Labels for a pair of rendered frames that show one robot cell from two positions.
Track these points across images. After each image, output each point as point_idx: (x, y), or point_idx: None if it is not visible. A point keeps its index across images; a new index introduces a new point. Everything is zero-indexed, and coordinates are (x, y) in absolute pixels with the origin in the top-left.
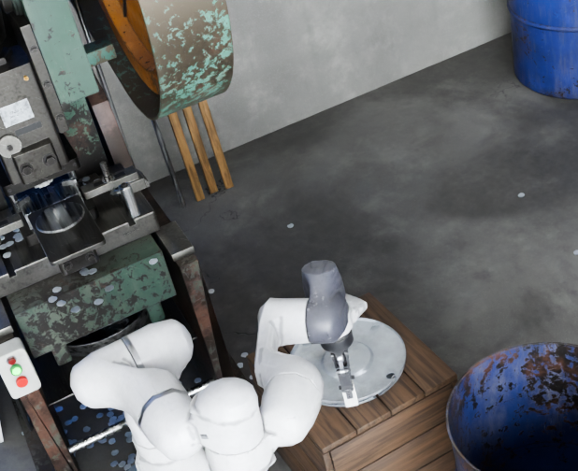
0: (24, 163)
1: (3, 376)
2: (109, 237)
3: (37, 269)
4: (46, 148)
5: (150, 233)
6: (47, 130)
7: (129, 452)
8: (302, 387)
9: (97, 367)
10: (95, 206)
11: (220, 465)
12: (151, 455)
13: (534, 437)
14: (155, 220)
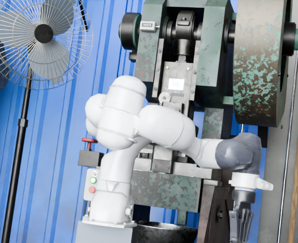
0: (166, 106)
1: (86, 181)
2: (183, 167)
3: (141, 163)
4: (179, 104)
5: (205, 178)
6: (185, 100)
7: None
8: (173, 111)
9: None
10: (188, 157)
11: (101, 115)
12: (99, 183)
13: None
14: (211, 171)
